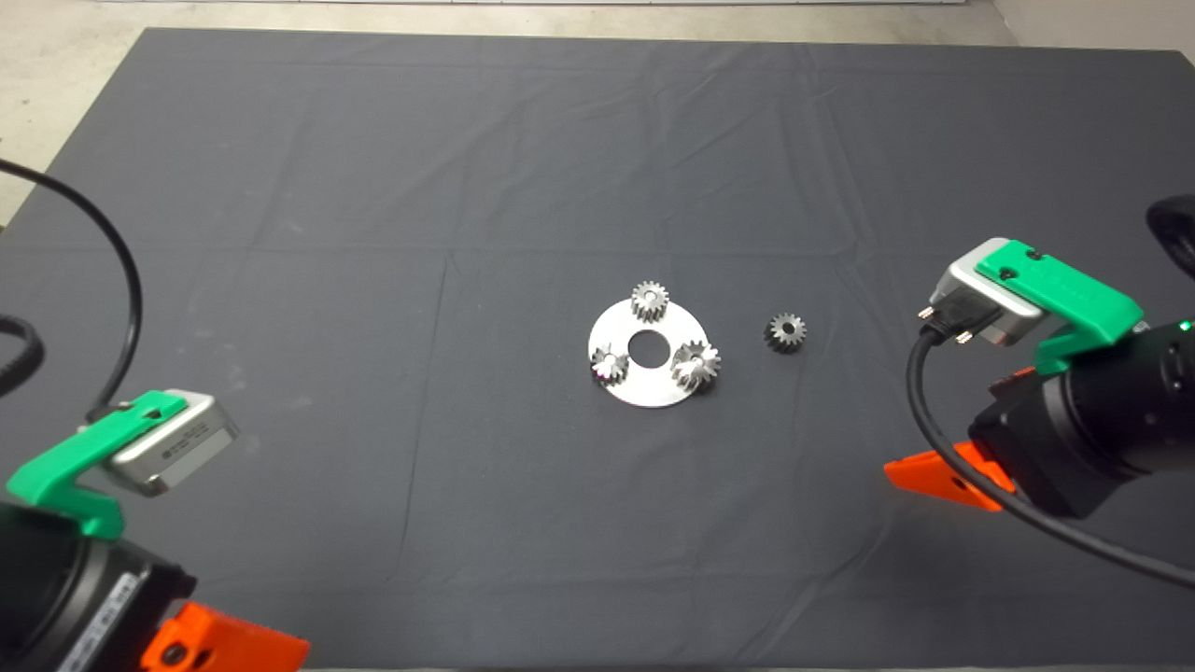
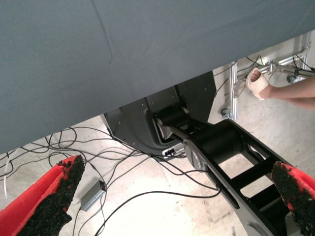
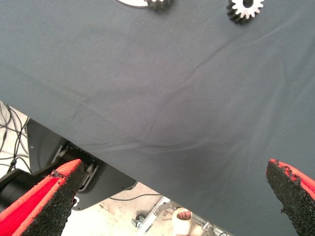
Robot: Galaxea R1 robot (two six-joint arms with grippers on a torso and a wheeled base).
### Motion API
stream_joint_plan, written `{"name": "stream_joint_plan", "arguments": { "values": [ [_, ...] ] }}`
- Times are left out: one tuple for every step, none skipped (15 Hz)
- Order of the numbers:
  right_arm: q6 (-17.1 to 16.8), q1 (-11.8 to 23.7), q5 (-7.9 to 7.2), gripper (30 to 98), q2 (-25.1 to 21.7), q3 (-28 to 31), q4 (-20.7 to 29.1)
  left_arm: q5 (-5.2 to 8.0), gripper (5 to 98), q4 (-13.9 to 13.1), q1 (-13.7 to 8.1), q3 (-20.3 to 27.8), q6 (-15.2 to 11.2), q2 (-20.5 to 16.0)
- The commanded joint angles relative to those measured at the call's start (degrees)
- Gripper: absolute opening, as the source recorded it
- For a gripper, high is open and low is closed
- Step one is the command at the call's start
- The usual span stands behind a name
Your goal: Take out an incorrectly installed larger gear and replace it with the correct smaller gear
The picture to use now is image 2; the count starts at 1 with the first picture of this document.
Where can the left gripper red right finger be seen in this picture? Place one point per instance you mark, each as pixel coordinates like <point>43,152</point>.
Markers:
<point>300,196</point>

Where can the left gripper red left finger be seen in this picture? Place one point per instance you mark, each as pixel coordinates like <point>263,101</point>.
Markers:
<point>29,209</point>

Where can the dark grey robot base housing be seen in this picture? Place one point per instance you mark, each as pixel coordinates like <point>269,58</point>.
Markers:
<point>133,123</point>

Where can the grey power adapter box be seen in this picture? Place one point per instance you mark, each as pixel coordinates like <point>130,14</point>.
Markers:
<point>92,196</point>

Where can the black robot torso linkage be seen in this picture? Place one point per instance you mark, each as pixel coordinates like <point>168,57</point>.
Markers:
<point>216,142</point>

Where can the small caster wheel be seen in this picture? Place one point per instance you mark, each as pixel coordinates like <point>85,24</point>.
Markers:
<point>225,112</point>

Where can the person foot in beige slipper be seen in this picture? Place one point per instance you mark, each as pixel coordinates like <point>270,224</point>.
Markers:
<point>257,86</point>

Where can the dark grey table cloth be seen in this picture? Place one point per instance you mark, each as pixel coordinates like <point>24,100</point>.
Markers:
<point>123,49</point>

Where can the aluminium profile frame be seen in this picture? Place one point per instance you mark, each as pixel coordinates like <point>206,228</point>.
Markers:
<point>233,93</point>

